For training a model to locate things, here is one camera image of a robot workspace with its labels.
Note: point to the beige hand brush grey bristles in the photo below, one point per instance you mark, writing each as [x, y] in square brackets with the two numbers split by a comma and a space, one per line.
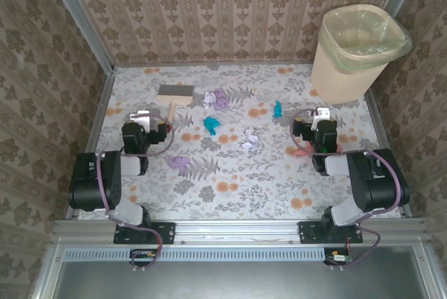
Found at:
[174, 98]

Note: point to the pink dustpan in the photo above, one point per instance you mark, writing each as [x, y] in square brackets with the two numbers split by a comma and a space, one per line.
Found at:
[300, 153]

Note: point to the purple paper scrap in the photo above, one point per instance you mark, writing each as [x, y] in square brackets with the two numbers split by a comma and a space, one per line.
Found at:
[178, 162]
[221, 100]

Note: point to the teal paper scrap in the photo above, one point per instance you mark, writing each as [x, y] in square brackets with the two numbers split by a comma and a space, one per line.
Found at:
[277, 108]
[211, 124]

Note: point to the white paper scrap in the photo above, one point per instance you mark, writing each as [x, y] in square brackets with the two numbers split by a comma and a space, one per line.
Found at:
[208, 99]
[250, 138]

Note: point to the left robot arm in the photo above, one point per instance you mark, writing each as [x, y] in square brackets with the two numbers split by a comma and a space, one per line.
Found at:
[87, 180]

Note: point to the beige waste bin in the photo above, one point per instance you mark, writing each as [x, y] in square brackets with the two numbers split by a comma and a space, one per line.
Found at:
[335, 82]

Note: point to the small circuit board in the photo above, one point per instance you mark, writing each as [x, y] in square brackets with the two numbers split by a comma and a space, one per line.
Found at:
[338, 257]
[143, 255]

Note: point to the green translucent bin liner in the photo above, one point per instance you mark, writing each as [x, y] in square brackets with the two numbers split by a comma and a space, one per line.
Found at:
[403, 42]

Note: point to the grey metal panel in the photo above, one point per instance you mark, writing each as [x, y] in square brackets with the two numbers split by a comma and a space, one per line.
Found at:
[237, 281]

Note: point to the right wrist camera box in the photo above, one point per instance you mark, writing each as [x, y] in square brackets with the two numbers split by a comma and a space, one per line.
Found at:
[322, 113]

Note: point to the aluminium table side rail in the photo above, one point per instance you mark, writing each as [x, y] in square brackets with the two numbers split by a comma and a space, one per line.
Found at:
[99, 114]
[375, 110]

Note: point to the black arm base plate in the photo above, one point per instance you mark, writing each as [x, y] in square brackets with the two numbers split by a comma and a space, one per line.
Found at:
[166, 232]
[309, 232]

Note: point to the aluminium mounting rail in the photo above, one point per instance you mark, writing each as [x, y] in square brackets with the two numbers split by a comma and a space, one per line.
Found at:
[237, 229]

